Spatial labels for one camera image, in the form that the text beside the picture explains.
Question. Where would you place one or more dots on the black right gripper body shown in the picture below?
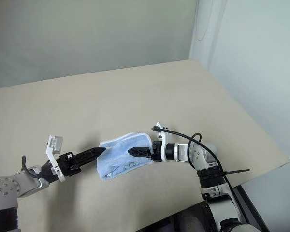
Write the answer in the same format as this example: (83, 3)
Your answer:
(156, 152)

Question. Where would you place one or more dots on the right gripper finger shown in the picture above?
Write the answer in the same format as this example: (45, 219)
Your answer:
(140, 152)

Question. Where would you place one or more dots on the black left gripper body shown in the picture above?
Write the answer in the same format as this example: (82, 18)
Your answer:
(67, 164)

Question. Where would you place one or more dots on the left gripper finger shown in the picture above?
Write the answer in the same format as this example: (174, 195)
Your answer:
(88, 160)
(89, 153)

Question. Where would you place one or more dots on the light blue towel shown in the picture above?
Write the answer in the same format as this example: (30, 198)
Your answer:
(120, 159)

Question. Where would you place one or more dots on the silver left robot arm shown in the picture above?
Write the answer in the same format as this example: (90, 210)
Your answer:
(12, 186)

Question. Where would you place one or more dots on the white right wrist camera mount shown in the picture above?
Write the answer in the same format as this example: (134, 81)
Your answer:
(163, 145)

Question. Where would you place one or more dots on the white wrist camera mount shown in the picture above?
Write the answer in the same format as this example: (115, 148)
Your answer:
(53, 147)
(163, 145)

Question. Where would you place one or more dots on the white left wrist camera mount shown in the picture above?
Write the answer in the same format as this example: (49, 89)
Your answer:
(53, 147)

